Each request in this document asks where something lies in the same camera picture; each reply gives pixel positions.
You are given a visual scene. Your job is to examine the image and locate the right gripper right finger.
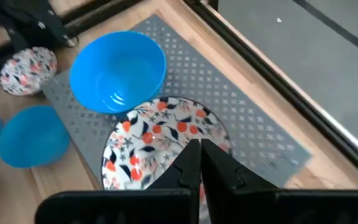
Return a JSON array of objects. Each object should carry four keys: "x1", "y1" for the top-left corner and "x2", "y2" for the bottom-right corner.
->
[{"x1": 201, "y1": 139, "x2": 358, "y2": 224}]

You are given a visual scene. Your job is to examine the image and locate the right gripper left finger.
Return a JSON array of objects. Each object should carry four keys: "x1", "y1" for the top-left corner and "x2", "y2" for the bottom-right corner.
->
[{"x1": 35, "y1": 139, "x2": 202, "y2": 224}]

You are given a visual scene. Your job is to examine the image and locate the floral patterned ceramic bowl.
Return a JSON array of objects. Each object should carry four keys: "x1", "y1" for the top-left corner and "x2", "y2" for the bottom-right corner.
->
[
  {"x1": 100, "y1": 96, "x2": 233, "y2": 224},
  {"x1": 0, "y1": 46, "x2": 58, "y2": 96}
]

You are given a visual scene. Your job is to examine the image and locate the grey perforated metal rack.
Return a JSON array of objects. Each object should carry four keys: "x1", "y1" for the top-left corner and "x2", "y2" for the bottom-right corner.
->
[{"x1": 40, "y1": 14, "x2": 313, "y2": 190}]

